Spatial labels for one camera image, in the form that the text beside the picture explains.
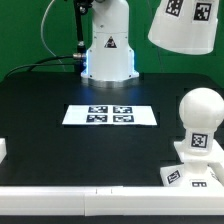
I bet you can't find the white lamp bulb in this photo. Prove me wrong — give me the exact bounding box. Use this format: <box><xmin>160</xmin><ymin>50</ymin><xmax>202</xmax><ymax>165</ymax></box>
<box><xmin>179</xmin><ymin>88</ymin><xmax>224</xmax><ymax>156</ymax></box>

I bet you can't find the white lamp base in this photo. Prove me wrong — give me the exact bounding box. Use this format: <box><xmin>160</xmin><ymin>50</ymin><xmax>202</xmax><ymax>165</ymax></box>
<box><xmin>160</xmin><ymin>141</ymin><xmax>224</xmax><ymax>189</ymax></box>

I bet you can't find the white lamp shade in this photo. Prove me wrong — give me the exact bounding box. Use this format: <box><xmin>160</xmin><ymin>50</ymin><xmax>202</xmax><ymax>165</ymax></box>
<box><xmin>148</xmin><ymin>0</ymin><xmax>220</xmax><ymax>55</ymax></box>

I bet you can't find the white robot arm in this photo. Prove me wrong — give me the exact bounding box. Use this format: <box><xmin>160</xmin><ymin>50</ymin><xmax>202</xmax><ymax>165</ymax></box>
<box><xmin>81</xmin><ymin>0</ymin><xmax>139</xmax><ymax>88</ymax></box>

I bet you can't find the white marker sheet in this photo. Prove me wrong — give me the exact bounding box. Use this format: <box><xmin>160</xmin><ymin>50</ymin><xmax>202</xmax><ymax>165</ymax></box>
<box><xmin>62</xmin><ymin>105</ymin><xmax>157</xmax><ymax>126</ymax></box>

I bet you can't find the white front fence rail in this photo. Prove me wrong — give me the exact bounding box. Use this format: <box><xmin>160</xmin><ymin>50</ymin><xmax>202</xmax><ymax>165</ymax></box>
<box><xmin>0</xmin><ymin>186</ymin><xmax>224</xmax><ymax>216</ymax></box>

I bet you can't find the black cable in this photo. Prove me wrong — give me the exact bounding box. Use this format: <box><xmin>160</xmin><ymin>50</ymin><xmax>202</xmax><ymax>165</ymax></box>
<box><xmin>2</xmin><ymin>0</ymin><xmax>93</xmax><ymax>82</ymax></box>

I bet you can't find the white left fence rail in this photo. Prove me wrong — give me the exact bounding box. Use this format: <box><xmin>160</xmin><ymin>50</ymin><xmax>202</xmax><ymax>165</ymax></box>
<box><xmin>0</xmin><ymin>138</ymin><xmax>7</xmax><ymax>164</ymax></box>

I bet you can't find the grey cable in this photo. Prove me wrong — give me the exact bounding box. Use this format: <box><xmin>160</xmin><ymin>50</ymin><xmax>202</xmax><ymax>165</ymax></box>
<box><xmin>40</xmin><ymin>0</ymin><xmax>68</xmax><ymax>71</ymax></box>

